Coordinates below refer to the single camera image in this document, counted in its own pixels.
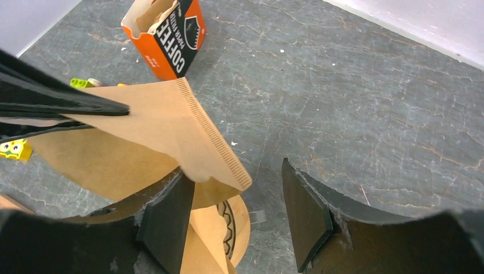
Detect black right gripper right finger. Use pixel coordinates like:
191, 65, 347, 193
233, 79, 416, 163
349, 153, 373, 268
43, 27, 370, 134
281, 159, 483, 273

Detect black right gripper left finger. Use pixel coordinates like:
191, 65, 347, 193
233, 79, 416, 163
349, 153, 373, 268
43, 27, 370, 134
1, 170, 195, 273

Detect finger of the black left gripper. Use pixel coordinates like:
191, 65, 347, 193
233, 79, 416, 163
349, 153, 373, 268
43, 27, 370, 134
1, 50, 130, 118
1, 118, 92, 143

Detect brown paper coffee filter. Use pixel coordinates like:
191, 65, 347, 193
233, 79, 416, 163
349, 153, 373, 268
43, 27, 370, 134
180, 205, 236, 274

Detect glass dripper with wooden collar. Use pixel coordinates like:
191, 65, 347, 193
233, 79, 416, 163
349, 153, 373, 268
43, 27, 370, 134
216, 195, 267, 267

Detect orange coffee filter box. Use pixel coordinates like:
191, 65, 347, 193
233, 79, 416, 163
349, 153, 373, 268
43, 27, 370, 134
120, 0, 207, 80

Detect yellow green toy block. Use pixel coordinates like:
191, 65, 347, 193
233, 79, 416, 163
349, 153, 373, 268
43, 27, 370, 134
0, 139, 33, 162

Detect wooden rectangular block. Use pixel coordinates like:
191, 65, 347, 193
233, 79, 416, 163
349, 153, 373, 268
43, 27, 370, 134
1, 194, 35, 214

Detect red toy brick car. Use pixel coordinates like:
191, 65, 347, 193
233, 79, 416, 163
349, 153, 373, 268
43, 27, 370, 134
69, 78, 104, 89

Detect brown filters in box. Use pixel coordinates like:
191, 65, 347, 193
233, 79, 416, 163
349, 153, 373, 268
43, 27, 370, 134
135, 0, 178, 34

